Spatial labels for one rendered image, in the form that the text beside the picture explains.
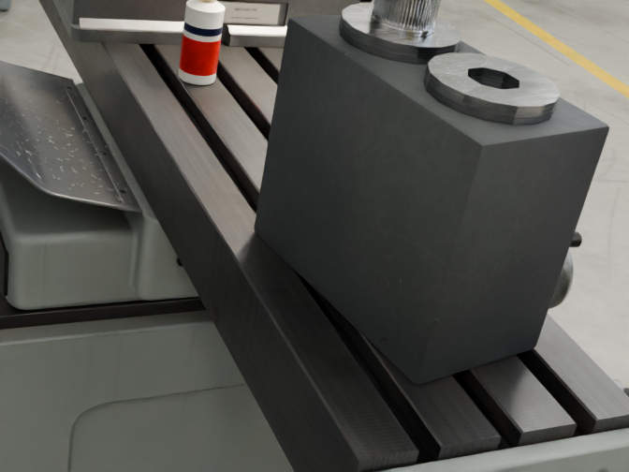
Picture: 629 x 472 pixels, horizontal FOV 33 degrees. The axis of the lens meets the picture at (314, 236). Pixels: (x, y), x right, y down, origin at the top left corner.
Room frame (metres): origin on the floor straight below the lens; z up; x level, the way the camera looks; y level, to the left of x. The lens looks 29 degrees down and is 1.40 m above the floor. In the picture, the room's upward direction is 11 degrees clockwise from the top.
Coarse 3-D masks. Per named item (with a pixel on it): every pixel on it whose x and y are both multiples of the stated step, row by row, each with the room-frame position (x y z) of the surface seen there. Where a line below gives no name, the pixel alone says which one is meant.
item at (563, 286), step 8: (576, 232) 1.36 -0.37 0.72; (576, 240) 1.35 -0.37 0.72; (568, 256) 1.31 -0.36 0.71; (568, 264) 1.30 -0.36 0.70; (568, 272) 1.30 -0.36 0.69; (560, 280) 1.30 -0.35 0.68; (568, 280) 1.29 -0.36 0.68; (560, 288) 1.29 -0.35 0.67; (568, 288) 1.29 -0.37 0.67; (560, 296) 1.29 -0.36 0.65; (552, 304) 1.30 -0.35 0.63
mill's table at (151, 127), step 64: (128, 64) 1.06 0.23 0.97; (256, 64) 1.14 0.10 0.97; (128, 128) 0.99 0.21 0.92; (192, 128) 0.93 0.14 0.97; (256, 128) 0.96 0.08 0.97; (192, 192) 0.81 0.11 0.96; (256, 192) 0.84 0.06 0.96; (192, 256) 0.79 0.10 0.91; (256, 256) 0.72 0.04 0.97; (256, 320) 0.66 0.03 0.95; (320, 320) 0.65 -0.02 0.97; (256, 384) 0.65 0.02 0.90; (320, 384) 0.57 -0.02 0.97; (384, 384) 0.60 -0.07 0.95; (448, 384) 0.60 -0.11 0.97; (512, 384) 0.62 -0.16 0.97; (576, 384) 0.63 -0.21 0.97; (320, 448) 0.55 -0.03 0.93; (384, 448) 0.52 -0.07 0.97; (448, 448) 0.54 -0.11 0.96; (512, 448) 0.56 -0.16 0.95; (576, 448) 0.57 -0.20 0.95
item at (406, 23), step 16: (384, 0) 0.74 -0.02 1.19; (400, 0) 0.73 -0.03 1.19; (416, 0) 0.73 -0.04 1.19; (432, 0) 0.74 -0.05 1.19; (384, 16) 0.73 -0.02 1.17; (400, 16) 0.73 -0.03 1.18; (416, 16) 0.73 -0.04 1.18; (432, 16) 0.74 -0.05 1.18; (400, 32) 0.73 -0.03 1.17; (416, 32) 0.73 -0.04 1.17
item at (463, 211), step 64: (320, 64) 0.72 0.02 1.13; (384, 64) 0.70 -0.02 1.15; (448, 64) 0.69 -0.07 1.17; (512, 64) 0.71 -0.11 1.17; (320, 128) 0.71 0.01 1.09; (384, 128) 0.66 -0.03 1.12; (448, 128) 0.61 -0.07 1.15; (512, 128) 0.63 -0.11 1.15; (576, 128) 0.65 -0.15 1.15; (320, 192) 0.70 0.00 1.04; (384, 192) 0.65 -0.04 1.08; (448, 192) 0.60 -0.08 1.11; (512, 192) 0.62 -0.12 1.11; (576, 192) 0.66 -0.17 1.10; (320, 256) 0.69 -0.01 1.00; (384, 256) 0.64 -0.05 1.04; (448, 256) 0.59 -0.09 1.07; (512, 256) 0.63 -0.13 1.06; (384, 320) 0.63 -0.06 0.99; (448, 320) 0.60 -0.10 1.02; (512, 320) 0.64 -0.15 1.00
